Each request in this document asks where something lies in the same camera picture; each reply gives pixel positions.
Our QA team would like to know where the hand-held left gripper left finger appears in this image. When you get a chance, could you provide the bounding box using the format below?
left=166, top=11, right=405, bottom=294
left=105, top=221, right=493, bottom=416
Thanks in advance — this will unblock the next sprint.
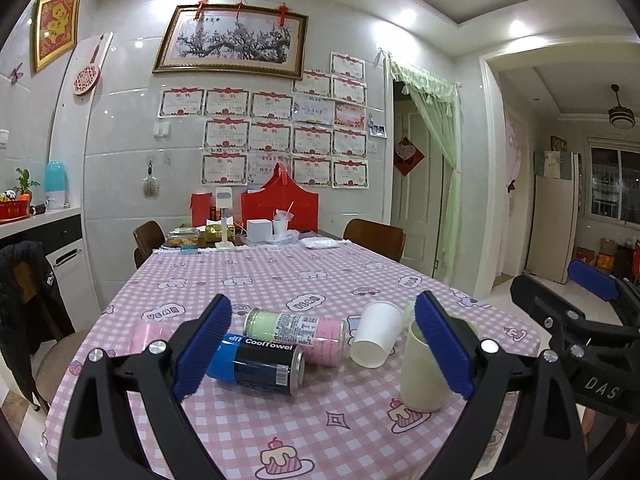
left=60, top=293, right=234, bottom=480

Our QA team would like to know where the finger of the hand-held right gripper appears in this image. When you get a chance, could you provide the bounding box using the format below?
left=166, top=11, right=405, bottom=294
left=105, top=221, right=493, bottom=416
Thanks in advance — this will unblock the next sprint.
left=510, top=272, right=632, bottom=356
left=567, top=259, right=640, bottom=317

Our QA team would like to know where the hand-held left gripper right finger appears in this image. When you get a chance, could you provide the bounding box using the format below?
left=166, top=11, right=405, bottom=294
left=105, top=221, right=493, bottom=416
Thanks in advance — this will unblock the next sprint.
left=413, top=290, right=587, bottom=480

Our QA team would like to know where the pale green plastic cup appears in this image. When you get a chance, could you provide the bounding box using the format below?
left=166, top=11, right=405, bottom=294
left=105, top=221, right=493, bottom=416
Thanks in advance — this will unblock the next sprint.
left=401, top=313, right=480, bottom=413

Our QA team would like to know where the pink plastic cup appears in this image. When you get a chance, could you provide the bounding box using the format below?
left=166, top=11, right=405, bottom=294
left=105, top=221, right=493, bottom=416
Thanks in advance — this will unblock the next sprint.
left=130, top=321, right=175, bottom=356

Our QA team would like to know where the white paper cup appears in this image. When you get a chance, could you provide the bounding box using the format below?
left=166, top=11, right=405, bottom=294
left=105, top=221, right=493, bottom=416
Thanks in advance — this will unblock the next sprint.
left=349, top=301, right=405, bottom=369

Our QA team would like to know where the white cup with straws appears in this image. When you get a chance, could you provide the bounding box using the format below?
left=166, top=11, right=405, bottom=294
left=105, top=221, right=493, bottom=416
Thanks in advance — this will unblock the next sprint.
left=272, top=202, right=296, bottom=238

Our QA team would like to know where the blue and black can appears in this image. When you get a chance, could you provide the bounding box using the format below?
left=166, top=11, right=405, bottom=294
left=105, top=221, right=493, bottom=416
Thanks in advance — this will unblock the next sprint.
left=205, top=333, right=306, bottom=396

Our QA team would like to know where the white refrigerator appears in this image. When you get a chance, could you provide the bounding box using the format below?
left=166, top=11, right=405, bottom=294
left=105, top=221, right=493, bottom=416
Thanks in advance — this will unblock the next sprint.
left=525, top=150, right=584, bottom=285

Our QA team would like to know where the pink and green towel canister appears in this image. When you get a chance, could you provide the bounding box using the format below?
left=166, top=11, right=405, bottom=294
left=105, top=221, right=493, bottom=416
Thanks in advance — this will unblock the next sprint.
left=243, top=307, right=347, bottom=366

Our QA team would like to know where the barred window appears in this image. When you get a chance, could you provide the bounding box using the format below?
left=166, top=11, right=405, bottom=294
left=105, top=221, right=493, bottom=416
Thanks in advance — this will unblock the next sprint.
left=586, top=137, right=640, bottom=226

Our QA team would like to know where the clear box of cookies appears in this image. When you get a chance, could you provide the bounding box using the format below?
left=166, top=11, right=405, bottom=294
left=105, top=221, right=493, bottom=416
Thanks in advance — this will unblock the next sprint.
left=166, top=228, right=202, bottom=252

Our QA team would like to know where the brown wooden chair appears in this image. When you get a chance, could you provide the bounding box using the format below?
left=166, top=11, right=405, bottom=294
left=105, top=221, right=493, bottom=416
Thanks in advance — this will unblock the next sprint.
left=343, top=218, right=407, bottom=264
left=133, top=220, right=167, bottom=270

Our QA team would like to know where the pink checkered tablecloth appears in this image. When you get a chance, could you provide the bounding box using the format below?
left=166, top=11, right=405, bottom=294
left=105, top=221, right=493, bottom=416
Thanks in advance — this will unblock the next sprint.
left=42, top=237, right=532, bottom=480

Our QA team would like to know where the white square box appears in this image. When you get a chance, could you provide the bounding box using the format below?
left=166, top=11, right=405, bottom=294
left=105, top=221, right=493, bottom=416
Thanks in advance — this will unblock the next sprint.
left=247, top=219, right=274, bottom=246

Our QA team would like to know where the white desk stand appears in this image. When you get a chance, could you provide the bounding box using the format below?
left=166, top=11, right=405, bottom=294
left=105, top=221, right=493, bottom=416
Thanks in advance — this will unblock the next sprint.
left=214, top=186, right=237, bottom=251

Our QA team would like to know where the small red box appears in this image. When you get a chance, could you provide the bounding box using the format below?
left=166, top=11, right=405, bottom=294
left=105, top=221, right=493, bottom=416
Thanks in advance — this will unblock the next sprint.
left=189, top=193, right=213, bottom=227

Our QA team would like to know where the pink sheer curtain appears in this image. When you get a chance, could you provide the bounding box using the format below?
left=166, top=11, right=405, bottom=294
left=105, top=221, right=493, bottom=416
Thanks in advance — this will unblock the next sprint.
left=503, top=108, right=531, bottom=221

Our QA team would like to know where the round wooden chair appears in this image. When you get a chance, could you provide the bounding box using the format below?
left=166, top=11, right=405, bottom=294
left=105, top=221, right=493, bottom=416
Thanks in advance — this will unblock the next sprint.
left=10, top=260, right=93, bottom=413

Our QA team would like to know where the white door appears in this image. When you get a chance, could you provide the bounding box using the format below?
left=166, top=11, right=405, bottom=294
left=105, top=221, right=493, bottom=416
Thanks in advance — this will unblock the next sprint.
left=392, top=109, right=447, bottom=273

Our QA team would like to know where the large red gift bag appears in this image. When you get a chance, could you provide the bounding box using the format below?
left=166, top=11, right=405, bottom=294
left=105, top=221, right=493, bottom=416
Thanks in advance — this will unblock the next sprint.
left=241, top=162, right=320, bottom=233

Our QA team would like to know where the ceiling fan lamp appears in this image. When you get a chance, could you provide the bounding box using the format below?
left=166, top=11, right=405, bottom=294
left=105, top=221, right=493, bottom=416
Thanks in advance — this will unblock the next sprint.
left=608, top=84, right=637, bottom=130

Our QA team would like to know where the hanging brush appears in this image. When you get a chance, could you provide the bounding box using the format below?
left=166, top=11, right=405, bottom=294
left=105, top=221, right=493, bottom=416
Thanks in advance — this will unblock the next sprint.
left=142, top=160, right=160, bottom=198

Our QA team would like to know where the black and white cabinet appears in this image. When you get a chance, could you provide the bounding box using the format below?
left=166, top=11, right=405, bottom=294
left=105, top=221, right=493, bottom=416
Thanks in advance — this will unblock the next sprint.
left=0, top=206, right=100, bottom=333

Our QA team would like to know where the black jacket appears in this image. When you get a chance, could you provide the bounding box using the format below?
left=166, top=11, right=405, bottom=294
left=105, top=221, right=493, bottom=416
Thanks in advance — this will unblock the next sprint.
left=0, top=240, right=76, bottom=401

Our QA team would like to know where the green lace curtain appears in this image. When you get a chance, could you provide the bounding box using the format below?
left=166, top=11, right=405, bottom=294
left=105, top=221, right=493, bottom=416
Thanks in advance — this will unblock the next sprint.
left=389, top=59, right=463, bottom=281

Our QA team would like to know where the red diamond door decoration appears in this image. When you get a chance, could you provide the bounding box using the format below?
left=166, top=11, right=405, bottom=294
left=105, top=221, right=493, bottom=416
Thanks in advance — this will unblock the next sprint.
left=393, top=134, right=425, bottom=177

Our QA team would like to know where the light blue kettle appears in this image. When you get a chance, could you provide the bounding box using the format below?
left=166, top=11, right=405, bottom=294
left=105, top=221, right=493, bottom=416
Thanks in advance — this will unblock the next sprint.
left=44, top=161, right=70, bottom=211

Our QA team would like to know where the red tray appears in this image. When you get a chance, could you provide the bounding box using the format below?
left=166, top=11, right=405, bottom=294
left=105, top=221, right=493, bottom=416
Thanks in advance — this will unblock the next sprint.
left=0, top=200, right=31, bottom=222

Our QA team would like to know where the small potted plant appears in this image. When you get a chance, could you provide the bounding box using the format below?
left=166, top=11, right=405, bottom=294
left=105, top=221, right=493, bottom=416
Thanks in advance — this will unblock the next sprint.
left=14, top=168, right=41, bottom=202

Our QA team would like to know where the white leaning board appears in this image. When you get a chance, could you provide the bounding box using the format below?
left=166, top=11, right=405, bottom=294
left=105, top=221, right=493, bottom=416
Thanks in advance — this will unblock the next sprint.
left=48, top=31, right=114, bottom=211

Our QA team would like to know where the pink round hanging ornament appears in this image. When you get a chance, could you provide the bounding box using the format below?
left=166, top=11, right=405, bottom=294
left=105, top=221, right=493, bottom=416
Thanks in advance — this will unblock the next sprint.
left=73, top=44, right=103, bottom=97

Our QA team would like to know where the framed blossom tree painting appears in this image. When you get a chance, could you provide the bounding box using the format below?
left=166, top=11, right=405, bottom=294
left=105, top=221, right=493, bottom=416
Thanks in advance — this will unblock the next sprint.
left=152, top=4, right=309, bottom=80

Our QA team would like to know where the gold framed red picture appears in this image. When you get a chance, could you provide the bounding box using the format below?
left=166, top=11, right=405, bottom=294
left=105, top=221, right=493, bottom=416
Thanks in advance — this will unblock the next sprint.
left=33, top=0, right=83, bottom=73

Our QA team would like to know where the group of wall certificates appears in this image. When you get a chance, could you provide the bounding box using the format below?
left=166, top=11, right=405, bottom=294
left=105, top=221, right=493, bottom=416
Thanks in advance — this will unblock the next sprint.
left=158, top=51, right=371, bottom=190

